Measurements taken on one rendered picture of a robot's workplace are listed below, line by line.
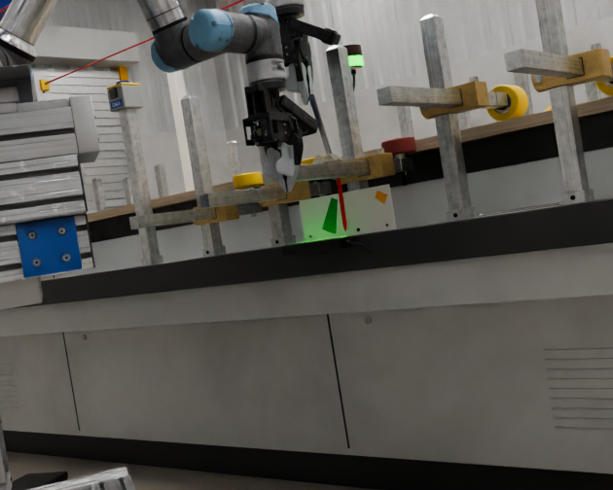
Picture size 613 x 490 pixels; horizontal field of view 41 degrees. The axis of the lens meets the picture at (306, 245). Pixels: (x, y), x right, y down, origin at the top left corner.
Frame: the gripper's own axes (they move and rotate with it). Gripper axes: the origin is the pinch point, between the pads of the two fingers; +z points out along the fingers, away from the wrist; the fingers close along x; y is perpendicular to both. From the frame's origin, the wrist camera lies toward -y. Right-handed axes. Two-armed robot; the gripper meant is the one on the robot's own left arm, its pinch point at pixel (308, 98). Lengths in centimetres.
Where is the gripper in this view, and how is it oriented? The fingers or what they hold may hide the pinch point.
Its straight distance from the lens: 184.5
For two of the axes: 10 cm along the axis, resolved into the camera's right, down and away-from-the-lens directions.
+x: -3.3, 0.7, -9.4
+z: 1.3, 9.9, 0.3
